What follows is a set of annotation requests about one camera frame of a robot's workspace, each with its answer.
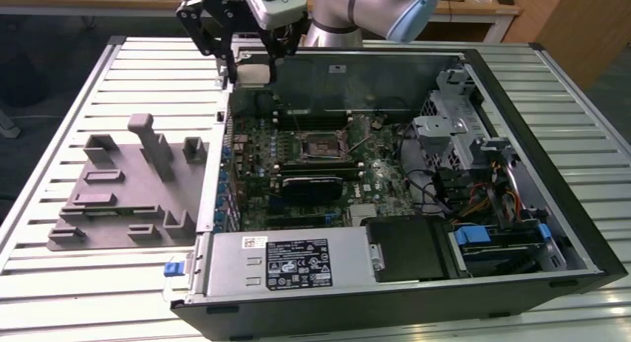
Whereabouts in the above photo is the silver chipset heatsink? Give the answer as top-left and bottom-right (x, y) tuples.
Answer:
(349, 204), (378, 227)

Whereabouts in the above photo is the silver CPU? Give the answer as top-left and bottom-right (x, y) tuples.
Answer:
(234, 63), (271, 87)

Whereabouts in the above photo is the silver power supply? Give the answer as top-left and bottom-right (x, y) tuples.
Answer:
(203, 227), (378, 297)

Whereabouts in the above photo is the silver drive cage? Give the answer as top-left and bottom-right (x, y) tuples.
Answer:
(410, 69), (516, 173)

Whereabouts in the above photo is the grey plastic bracket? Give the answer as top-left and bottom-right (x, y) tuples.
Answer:
(470, 137), (518, 162)

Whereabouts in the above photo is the grey stand foot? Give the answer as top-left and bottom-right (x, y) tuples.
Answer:
(0, 109), (21, 139)

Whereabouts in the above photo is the blue disk carrier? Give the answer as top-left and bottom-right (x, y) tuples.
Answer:
(452, 225), (493, 249)

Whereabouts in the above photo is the black RAM slot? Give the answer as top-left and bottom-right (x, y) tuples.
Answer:
(271, 112), (352, 121)
(274, 163), (364, 172)
(277, 168), (364, 179)

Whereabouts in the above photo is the CPU socket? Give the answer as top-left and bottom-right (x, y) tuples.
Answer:
(300, 131), (349, 162)

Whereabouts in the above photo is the coloured wire bundle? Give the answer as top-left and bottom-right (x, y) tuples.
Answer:
(460, 160), (526, 225)

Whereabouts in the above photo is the black cable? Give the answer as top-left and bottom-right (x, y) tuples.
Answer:
(398, 126), (448, 212)

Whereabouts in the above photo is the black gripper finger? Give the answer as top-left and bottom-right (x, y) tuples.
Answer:
(259, 22), (302, 81)
(174, 0), (235, 85)

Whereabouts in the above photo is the wooden cabinet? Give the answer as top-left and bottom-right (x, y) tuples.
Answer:
(501, 0), (631, 90)

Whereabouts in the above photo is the black graphics card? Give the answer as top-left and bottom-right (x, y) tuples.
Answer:
(279, 175), (344, 202)

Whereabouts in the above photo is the black PC case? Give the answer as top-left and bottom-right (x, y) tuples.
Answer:
(169, 45), (629, 340)

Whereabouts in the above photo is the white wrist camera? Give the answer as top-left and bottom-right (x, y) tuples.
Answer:
(242, 0), (308, 30)

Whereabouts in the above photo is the grey parts rack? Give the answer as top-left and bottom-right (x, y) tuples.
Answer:
(43, 113), (210, 251)

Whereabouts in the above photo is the green motherboard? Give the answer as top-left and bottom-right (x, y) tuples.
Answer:
(223, 114), (444, 232)

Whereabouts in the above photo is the black fan shroud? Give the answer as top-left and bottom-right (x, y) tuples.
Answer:
(358, 216), (466, 284)

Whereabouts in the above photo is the metal locking lever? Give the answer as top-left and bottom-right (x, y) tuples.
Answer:
(344, 123), (369, 153)

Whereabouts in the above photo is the wooden desk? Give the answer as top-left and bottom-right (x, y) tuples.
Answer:
(0, 0), (522, 44)

